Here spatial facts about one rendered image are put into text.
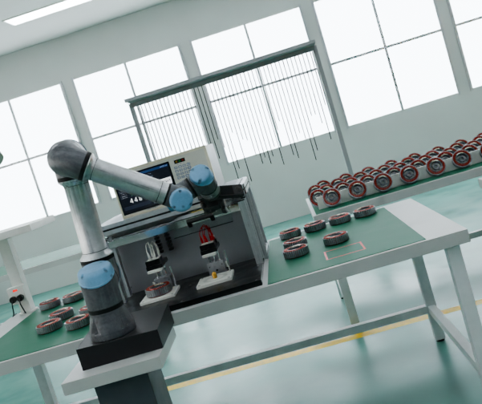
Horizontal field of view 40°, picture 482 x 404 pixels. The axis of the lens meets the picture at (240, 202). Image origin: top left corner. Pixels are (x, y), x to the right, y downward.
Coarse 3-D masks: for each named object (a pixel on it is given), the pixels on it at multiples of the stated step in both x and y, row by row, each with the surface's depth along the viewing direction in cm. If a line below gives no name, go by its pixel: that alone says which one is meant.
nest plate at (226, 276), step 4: (224, 272) 281; (228, 272) 279; (232, 272) 276; (212, 276) 281; (220, 276) 276; (224, 276) 273; (228, 276) 271; (232, 276) 270; (200, 280) 280; (204, 280) 277; (208, 280) 275; (212, 280) 272; (216, 280) 270; (220, 280) 268; (224, 280) 267; (228, 280) 267; (200, 284) 271; (204, 284) 269; (208, 284) 268; (212, 284) 268; (216, 284) 268; (196, 288) 268; (200, 288) 268
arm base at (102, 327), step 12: (96, 312) 211; (108, 312) 211; (120, 312) 213; (96, 324) 212; (108, 324) 211; (120, 324) 212; (132, 324) 215; (96, 336) 211; (108, 336) 210; (120, 336) 211
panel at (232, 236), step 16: (144, 224) 299; (224, 224) 298; (240, 224) 297; (144, 240) 300; (160, 240) 300; (176, 240) 299; (192, 240) 299; (208, 240) 299; (224, 240) 298; (240, 240) 298; (128, 256) 301; (144, 256) 301; (176, 256) 300; (192, 256) 300; (224, 256) 299; (240, 256) 299; (128, 272) 302; (144, 272) 302; (176, 272) 301; (192, 272) 301; (144, 288) 303
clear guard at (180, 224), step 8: (232, 200) 277; (200, 208) 283; (184, 216) 270; (192, 216) 262; (216, 216) 259; (224, 216) 258; (232, 216) 258; (176, 224) 262; (184, 224) 261; (192, 224) 260; (200, 224) 259; (208, 224) 258; (216, 224) 257; (176, 232) 259; (184, 232) 258; (192, 232) 257
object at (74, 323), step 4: (76, 316) 282; (80, 316) 281; (84, 316) 279; (88, 316) 276; (68, 320) 279; (72, 320) 279; (76, 320) 278; (80, 320) 273; (84, 320) 274; (88, 320) 275; (64, 324) 275; (68, 324) 273; (72, 324) 273; (76, 324) 272; (80, 324) 273; (84, 324) 274; (88, 324) 276; (68, 328) 273; (72, 328) 272; (76, 328) 272
